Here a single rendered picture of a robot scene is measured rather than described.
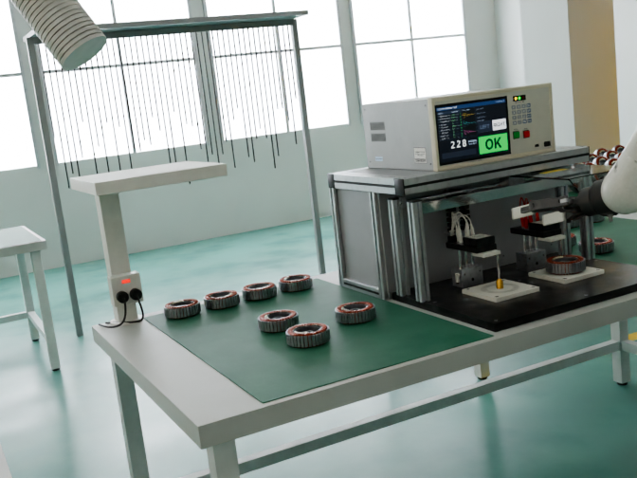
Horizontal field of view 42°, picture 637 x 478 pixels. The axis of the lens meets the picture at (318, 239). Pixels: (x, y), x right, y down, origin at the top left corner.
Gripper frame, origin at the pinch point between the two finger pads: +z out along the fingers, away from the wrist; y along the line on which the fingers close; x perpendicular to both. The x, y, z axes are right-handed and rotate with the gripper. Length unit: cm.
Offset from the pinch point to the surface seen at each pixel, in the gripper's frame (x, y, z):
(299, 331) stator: -29, -51, 38
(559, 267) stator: -11.6, 18.0, 4.8
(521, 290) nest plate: -19.0, 1.5, 6.5
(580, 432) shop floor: -59, 98, 56
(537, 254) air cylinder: -4.7, 25.6, 16.8
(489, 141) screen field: 25.3, 1.5, 12.6
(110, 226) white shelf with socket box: 8, -77, 94
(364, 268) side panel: -6, -12, 54
